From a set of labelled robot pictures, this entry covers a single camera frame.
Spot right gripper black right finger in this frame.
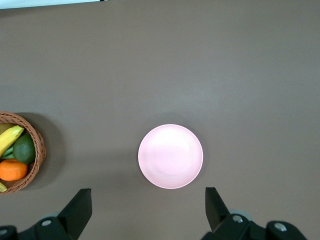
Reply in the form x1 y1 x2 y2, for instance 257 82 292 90
201 186 309 240

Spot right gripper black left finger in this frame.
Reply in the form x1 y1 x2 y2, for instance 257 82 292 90
0 188 93 240

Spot yellow banana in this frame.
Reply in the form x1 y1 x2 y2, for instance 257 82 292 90
0 124 25 158

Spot brown woven wicker basket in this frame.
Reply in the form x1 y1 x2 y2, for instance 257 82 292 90
0 111 47 195

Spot pink round plate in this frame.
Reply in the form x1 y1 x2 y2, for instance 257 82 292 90
137 123 204 190

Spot orange tangerine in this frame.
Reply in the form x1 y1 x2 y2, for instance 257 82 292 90
0 158 29 182

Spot green avocado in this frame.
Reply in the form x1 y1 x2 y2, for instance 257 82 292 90
12 133 36 165

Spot brown kiwi fruit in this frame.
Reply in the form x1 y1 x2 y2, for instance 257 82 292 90
0 122 16 135

